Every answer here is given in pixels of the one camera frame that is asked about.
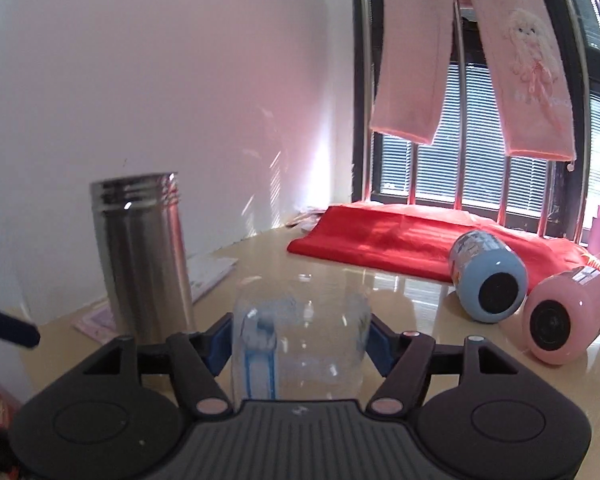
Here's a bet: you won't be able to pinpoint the red cloth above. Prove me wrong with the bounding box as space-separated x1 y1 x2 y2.
287 202 600 287

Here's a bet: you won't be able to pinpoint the metal towel rack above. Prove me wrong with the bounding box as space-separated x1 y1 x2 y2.
352 0 600 242

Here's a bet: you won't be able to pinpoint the sticker sheets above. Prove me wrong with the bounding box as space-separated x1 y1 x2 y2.
72 255 238 344

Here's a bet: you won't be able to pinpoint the right pink embroidered towel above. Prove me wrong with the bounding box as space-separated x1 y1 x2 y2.
469 0 577 162

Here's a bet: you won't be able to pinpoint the left pink hanging towel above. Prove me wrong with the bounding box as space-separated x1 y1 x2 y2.
370 0 455 145

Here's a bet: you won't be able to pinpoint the blue mug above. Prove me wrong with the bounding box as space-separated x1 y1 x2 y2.
449 230 529 324

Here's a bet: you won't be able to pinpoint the pink mug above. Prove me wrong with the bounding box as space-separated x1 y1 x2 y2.
522 266 600 365

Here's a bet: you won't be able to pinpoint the steel thermos flask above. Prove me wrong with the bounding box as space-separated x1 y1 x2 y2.
90 172 194 344

